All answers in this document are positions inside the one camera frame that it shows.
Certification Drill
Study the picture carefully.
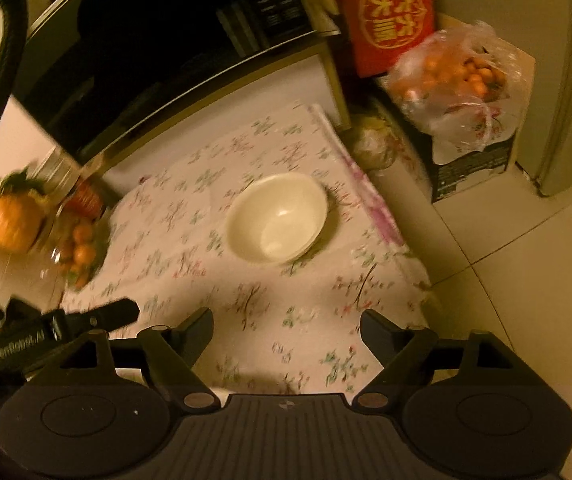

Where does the red label can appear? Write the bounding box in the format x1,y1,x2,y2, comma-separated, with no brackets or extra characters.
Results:
63,177,107,218

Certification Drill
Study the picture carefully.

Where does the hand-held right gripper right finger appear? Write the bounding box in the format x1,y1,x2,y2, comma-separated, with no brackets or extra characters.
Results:
360,308,542,409

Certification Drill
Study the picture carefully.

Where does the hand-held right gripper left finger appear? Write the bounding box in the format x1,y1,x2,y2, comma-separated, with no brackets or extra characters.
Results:
31,307,215,409

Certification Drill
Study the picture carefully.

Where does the glass jar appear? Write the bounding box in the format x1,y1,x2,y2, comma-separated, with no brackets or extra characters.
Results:
38,144,84,193

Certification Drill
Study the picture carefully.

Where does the glass fruit bowl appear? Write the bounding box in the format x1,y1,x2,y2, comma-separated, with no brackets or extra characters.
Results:
0,170,113,293

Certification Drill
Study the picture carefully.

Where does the plastic bag of oranges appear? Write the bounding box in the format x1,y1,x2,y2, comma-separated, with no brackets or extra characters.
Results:
382,21,522,153

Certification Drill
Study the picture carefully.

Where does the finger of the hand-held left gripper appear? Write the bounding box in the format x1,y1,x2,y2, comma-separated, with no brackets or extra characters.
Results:
63,298,141,335

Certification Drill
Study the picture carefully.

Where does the large yellow-orange fruit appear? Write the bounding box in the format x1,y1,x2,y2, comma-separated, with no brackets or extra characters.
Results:
0,190,51,254

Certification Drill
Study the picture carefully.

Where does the crumpled white plastic bag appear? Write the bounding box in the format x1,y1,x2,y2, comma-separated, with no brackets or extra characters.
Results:
352,114,401,172

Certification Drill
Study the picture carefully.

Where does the red gift box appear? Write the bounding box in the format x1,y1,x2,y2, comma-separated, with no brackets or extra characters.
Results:
333,0,436,79

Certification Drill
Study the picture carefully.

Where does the small orange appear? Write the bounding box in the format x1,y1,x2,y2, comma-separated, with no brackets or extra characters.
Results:
72,222,96,246
71,245,96,268

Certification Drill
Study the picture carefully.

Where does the floral tablecloth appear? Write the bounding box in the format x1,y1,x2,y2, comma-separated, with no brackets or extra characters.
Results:
61,102,439,398

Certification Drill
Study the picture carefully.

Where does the white bowl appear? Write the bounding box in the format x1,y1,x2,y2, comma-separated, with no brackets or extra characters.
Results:
226,174,330,266

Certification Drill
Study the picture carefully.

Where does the beige refrigerator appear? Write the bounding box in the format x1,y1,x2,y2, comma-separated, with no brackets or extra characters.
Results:
514,0,572,199

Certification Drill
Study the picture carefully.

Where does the dark cardboard box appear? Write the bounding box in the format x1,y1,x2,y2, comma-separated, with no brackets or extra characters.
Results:
376,14,537,204

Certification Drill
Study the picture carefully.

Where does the black microwave oven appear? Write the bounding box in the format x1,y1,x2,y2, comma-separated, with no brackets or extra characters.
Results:
23,0,327,163

